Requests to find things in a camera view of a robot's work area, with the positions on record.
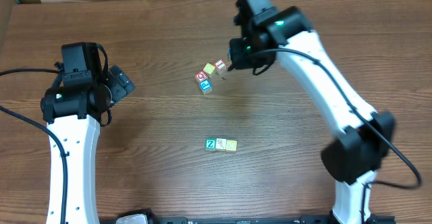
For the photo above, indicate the red letter Q block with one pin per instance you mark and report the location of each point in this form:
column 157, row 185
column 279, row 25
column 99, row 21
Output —
column 200, row 76

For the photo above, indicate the red letter I block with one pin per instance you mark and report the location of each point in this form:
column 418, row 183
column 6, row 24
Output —
column 220, row 66

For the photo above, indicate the blue letter P block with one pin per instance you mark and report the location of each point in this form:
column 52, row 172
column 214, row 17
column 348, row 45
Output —
column 205, row 86

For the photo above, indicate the green letter Z block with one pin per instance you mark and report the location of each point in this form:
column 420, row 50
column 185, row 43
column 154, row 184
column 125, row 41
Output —
column 210, row 144

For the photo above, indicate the yellow block cluster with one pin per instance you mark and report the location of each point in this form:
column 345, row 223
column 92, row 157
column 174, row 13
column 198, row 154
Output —
column 231, row 146
column 210, row 70

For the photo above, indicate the white picture block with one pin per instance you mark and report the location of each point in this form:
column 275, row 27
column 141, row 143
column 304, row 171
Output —
column 221, row 144

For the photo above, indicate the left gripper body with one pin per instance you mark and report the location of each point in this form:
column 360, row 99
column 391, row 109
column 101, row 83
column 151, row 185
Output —
column 119, row 86

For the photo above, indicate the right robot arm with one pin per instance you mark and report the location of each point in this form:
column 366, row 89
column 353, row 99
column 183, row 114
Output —
column 362, row 136

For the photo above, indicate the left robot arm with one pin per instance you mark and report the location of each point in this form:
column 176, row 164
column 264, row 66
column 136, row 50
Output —
column 72, row 180

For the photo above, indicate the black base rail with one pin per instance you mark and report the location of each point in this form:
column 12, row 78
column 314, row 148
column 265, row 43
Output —
column 152, row 219

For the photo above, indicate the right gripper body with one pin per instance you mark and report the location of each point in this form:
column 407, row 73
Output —
column 241, row 51

